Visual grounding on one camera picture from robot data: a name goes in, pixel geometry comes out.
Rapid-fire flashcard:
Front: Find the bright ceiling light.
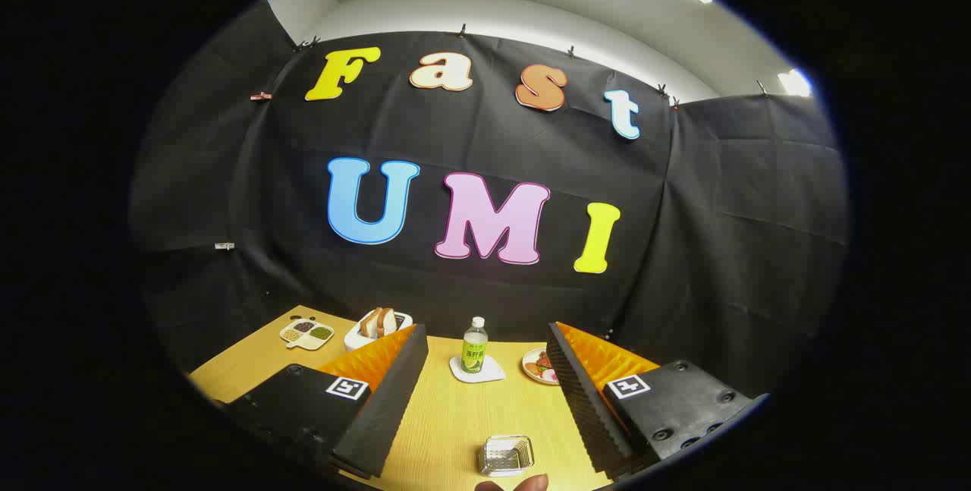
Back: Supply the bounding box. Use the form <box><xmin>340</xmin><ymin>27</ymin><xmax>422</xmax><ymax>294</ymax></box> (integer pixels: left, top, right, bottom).
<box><xmin>778</xmin><ymin>69</ymin><xmax>813</xmax><ymax>98</ymax></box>

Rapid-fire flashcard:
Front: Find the white toaster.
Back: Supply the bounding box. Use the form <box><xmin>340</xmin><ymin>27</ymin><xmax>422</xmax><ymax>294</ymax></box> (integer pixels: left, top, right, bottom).
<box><xmin>344</xmin><ymin>309</ymin><xmax>414</xmax><ymax>353</ymax></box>

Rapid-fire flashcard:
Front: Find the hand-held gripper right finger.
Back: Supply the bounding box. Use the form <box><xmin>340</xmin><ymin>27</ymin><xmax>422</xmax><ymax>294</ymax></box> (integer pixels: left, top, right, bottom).
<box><xmin>545</xmin><ymin>321</ymin><xmax>771</xmax><ymax>478</ymax></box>

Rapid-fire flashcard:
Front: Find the white plate with meat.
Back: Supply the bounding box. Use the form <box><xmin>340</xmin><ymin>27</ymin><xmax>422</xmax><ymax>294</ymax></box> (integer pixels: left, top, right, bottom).
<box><xmin>521</xmin><ymin>347</ymin><xmax>560</xmax><ymax>386</ymax></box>

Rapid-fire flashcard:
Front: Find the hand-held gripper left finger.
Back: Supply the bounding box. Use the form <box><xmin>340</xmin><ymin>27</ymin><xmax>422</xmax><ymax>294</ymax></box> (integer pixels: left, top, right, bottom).
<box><xmin>212</xmin><ymin>323</ymin><xmax>430</xmax><ymax>480</ymax></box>

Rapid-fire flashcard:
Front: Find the white square coaster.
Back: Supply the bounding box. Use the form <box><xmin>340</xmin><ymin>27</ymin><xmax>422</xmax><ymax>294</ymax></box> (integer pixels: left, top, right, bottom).
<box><xmin>449</xmin><ymin>354</ymin><xmax>506</xmax><ymax>384</ymax></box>

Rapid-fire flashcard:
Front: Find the white divided dish with beans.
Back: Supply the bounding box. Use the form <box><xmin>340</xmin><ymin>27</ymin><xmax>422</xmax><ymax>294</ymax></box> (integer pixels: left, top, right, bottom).
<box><xmin>279</xmin><ymin>318</ymin><xmax>335</xmax><ymax>351</ymax></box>

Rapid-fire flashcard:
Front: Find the metal wire rack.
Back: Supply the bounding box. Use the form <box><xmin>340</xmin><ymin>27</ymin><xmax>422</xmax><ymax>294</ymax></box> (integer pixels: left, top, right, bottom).
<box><xmin>478</xmin><ymin>435</ymin><xmax>536</xmax><ymax>477</ymax></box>

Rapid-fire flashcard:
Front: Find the green drink bottle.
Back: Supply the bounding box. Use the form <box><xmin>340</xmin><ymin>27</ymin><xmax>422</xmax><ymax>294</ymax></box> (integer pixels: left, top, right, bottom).
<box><xmin>460</xmin><ymin>316</ymin><xmax>489</xmax><ymax>374</ymax></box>

